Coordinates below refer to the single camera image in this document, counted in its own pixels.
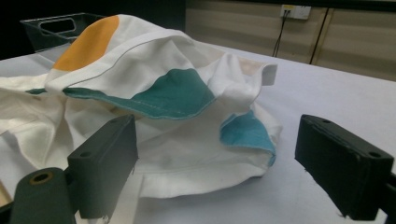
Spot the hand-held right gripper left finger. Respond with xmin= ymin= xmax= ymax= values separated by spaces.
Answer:
xmin=66 ymin=114 xmax=140 ymax=220

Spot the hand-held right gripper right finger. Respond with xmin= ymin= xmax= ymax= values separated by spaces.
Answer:
xmin=293 ymin=114 xmax=395 ymax=222

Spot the white canvas tote bag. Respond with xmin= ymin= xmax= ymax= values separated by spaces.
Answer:
xmin=0 ymin=13 xmax=284 ymax=200

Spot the clear plastic bin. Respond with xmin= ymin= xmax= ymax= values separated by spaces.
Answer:
xmin=20 ymin=12 xmax=106 ymax=53

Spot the white wall socket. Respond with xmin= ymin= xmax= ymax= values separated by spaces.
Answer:
xmin=279 ymin=4 xmax=312 ymax=21

